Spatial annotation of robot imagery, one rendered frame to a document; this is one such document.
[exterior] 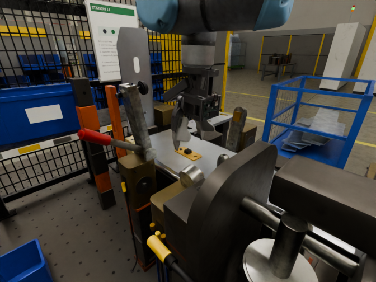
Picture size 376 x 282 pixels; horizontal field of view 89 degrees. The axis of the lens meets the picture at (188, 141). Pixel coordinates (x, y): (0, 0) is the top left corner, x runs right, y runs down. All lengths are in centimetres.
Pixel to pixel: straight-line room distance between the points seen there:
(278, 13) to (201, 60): 19
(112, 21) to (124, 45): 31
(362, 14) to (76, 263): 1443
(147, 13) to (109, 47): 65
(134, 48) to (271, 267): 67
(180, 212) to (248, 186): 8
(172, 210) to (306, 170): 13
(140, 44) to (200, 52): 33
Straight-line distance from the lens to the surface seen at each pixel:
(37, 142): 72
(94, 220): 85
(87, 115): 69
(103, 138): 39
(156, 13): 34
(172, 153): 57
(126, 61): 70
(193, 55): 44
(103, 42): 97
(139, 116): 40
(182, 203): 23
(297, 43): 1249
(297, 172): 18
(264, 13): 30
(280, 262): 19
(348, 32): 814
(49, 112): 73
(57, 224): 90
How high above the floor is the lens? 128
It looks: 25 degrees down
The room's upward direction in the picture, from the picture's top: straight up
